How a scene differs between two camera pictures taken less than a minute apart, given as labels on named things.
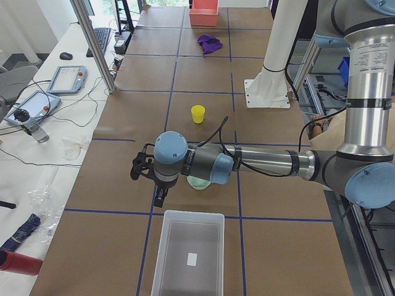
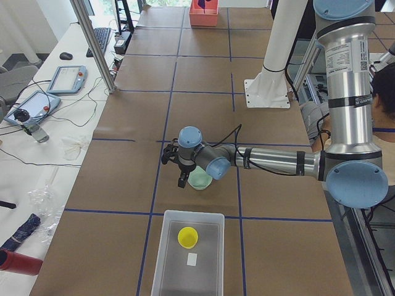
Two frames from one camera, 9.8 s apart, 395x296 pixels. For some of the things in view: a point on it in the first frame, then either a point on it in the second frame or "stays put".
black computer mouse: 65,56 stays put
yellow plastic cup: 198,111 -> 187,237
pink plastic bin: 204,13 stays put
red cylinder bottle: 19,263 stays put
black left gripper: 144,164 -> 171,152
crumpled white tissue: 70,148 stays put
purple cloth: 209,44 -> 202,3
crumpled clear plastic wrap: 44,202 stays put
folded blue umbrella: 26,230 stays put
